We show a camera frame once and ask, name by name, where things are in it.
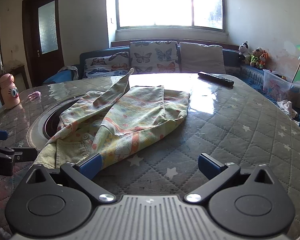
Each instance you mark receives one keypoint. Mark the clear plastic storage box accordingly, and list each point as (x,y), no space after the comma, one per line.
(277,85)

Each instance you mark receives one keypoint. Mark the butterfly print pillow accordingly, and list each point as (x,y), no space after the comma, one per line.
(102,65)
(152,55)

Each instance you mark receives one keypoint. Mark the black remote control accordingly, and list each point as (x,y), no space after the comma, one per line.
(214,78)

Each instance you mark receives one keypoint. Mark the dark wooden door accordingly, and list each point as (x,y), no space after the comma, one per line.
(31,42)

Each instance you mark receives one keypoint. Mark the bear plush toy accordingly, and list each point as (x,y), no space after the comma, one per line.
(256,57)

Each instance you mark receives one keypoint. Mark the large window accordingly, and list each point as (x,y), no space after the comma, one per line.
(165,5)

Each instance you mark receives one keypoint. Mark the blue patterned sofa cover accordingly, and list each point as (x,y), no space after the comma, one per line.
(254,76)

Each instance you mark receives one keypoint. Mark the beige pillow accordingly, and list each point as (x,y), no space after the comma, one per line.
(202,57)

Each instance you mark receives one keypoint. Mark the floral children's garment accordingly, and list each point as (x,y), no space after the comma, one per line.
(130,115)

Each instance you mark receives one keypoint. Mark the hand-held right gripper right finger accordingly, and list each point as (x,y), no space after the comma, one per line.
(209,166)

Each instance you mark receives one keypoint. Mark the wooden side table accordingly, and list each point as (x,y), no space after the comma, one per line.
(20,70)

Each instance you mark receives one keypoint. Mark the pink cartoon bottle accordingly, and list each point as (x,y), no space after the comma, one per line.
(10,95)

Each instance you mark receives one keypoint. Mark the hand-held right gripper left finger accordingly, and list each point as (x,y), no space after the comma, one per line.
(90,167)

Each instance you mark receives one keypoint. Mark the round built-in cooktop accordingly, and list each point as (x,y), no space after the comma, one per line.
(50,125)

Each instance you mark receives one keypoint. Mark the cow plush toy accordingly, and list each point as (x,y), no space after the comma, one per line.
(244,50)

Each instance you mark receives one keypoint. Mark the orange fox plush toy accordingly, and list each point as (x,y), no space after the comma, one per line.
(263,60)

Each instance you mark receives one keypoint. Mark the white crumpled clothes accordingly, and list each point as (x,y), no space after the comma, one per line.
(287,106)

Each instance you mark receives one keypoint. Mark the blue sofa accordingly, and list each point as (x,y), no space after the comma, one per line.
(230,57)

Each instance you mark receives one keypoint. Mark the small pink toy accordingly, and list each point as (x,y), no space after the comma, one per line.
(35,95)

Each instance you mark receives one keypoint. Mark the grey cloth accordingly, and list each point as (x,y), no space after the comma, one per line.
(72,71)

